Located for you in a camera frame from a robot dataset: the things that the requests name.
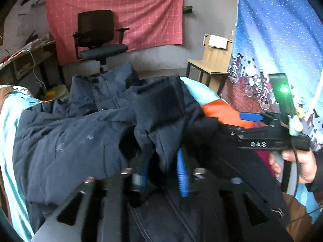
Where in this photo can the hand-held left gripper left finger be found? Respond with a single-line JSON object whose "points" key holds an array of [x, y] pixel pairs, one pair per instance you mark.
{"points": [[141, 180]]}

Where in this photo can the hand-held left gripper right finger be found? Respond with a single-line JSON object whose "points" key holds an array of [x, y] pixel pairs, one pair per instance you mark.
{"points": [[182, 175]]}

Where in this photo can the plastic bucket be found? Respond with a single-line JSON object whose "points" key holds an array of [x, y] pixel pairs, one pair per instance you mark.
{"points": [[55, 93]]}

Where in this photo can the black office chair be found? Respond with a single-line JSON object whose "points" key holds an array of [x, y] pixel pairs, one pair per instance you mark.
{"points": [[101, 35]]}

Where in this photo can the wooden chair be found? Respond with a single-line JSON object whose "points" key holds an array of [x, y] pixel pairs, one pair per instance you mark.
{"points": [[210, 60]]}

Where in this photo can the person's right forearm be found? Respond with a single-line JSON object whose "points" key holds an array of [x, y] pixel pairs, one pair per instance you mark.
{"points": [[318, 179]]}

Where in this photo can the green wall ornament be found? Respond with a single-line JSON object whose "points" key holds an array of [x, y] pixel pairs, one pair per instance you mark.
{"points": [[188, 9]]}

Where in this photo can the striped bed blanket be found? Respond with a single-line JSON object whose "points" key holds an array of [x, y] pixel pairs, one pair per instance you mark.
{"points": [[11, 121]]}

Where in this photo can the white paper sheet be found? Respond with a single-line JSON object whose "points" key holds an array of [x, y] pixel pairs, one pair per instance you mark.
{"points": [[217, 41]]}

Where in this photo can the navy padded jacket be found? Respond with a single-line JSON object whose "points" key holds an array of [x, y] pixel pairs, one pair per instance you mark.
{"points": [[83, 131]]}

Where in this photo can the wooden desk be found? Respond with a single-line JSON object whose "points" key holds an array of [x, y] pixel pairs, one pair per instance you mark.
{"points": [[27, 55]]}

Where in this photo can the person's right hand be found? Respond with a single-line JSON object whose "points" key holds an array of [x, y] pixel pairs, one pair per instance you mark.
{"points": [[306, 166]]}

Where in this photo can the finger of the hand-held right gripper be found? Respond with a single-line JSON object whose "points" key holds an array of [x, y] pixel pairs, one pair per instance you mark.
{"points": [[249, 116], [228, 129]]}

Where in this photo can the pink checked wall cloth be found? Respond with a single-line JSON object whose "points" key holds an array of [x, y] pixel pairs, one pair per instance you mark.
{"points": [[149, 17]]}

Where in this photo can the blue printed curtain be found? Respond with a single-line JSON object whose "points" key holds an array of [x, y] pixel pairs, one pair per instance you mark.
{"points": [[272, 42]]}

